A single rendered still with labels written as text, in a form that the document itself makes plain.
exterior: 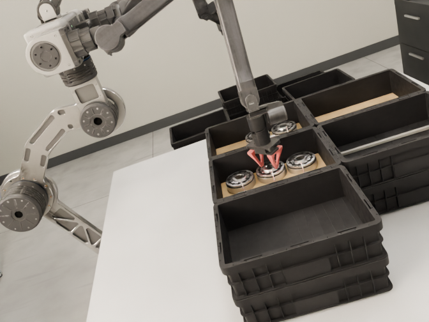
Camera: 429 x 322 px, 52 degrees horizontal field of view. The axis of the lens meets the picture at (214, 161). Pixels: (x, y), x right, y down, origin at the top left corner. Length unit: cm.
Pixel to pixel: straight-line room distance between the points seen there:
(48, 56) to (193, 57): 323
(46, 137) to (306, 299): 126
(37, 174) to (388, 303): 147
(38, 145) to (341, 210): 126
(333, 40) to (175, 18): 166
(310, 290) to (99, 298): 73
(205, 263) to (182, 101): 338
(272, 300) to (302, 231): 22
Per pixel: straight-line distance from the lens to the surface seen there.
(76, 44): 147
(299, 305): 120
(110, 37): 143
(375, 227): 110
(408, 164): 143
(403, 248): 137
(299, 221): 132
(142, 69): 464
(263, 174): 153
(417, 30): 305
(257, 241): 128
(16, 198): 195
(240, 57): 143
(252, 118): 143
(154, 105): 474
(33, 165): 203
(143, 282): 155
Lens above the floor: 161
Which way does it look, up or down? 26 degrees down
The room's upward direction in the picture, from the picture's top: 20 degrees counter-clockwise
